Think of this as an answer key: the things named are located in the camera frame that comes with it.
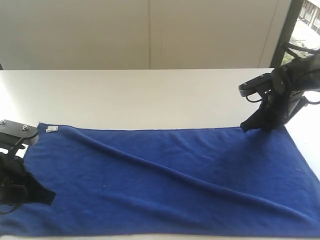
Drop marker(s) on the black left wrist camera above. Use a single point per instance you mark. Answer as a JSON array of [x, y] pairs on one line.
[[14, 135]]

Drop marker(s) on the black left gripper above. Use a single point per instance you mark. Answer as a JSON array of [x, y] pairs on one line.
[[18, 186]]

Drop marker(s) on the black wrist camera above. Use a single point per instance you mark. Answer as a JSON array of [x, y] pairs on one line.
[[259, 84], [14, 135]]

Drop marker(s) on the blue microfiber towel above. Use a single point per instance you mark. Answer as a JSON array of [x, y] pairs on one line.
[[219, 182]]

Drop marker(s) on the dark window frame post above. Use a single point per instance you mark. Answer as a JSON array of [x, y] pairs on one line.
[[286, 32]]

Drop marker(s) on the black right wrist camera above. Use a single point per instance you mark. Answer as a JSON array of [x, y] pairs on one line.
[[259, 84]]

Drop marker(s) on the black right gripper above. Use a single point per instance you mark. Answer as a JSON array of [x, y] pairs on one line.
[[277, 110]]

